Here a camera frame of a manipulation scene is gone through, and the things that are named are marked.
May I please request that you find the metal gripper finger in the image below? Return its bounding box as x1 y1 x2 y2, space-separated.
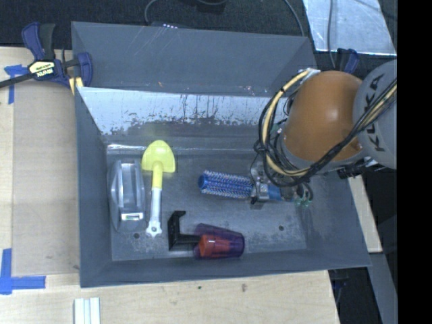
250 162 268 186
250 184 270 206

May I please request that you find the blue round hairbrush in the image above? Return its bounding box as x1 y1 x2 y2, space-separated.
197 169 284 203

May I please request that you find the purple translucent plastic cup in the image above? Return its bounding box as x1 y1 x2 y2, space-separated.
192 222 246 261

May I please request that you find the orange plastic cup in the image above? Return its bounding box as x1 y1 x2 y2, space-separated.
197 234 234 258

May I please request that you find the grey metal bin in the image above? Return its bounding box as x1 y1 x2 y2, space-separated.
70 21 373 288

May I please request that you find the black angled bracket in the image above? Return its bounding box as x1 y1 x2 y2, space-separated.
167 210 200 252

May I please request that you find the yellow toy shovel white handle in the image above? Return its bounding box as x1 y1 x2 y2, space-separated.
140 139 177 239

